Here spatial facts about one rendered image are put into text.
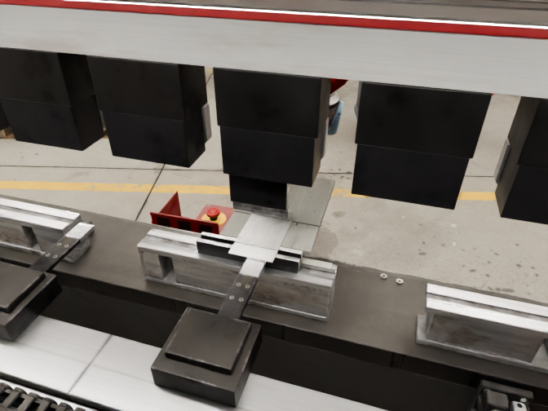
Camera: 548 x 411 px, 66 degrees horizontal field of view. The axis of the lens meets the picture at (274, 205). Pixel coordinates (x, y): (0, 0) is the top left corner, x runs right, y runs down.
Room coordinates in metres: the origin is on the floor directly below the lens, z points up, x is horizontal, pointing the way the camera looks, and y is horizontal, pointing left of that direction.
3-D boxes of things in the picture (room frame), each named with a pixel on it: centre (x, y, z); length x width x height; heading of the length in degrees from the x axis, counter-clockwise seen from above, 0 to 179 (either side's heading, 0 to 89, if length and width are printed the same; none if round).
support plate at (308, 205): (0.74, -0.02, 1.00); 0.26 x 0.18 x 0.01; 163
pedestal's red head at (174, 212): (0.98, 0.22, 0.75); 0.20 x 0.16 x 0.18; 75
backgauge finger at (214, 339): (0.44, 0.07, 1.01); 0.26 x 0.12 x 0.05; 163
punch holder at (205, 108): (0.65, 0.19, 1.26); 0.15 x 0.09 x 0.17; 73
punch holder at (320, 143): (0.59, 0.00, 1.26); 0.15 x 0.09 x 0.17; 73
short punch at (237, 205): (0.60, 0.02, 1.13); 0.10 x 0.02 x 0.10; 73
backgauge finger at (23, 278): (0.54, 0.41, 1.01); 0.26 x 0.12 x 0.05; 163
